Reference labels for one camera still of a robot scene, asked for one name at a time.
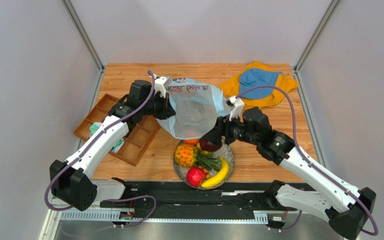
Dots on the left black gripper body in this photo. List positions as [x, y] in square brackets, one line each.
[160, 105]

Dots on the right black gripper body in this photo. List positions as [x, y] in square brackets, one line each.
[220, 129]

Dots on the dark purple fruit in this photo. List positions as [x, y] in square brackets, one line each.
[206, 145]

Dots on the light blue plastic bag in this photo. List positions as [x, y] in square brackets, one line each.
[197, 106]

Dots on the yellow banana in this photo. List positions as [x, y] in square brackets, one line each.
[219, 177]

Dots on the red apple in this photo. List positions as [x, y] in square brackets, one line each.
[195, 176]

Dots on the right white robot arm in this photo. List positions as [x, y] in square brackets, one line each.
[344, 206]

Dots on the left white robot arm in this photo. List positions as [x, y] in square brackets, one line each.
[71, 185]

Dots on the yellow green lemon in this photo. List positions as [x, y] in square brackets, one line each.
[203, 152]

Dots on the brown wooden divided tray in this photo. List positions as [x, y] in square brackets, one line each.
[134, 144]

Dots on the orange fruit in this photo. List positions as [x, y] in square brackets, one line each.
[192, 142]

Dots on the orange pineapple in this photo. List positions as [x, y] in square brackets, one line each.
[188, 156]

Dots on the speckled ceramic plate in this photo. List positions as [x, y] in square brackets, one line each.
[225, 151]

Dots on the blue bucket hat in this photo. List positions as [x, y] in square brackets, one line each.
[251, 78]

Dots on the teal sock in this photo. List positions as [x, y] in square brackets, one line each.
[95, 127]

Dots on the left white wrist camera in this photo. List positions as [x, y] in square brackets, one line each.
[161, 84]

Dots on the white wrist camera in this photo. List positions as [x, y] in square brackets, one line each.
[236, 105]
[161, 84]

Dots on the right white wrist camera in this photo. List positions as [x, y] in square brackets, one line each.
[236, 105]

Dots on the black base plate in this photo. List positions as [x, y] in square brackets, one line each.
[176, 200]

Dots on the aluminium frame rail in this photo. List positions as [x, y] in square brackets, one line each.
[76, 20]

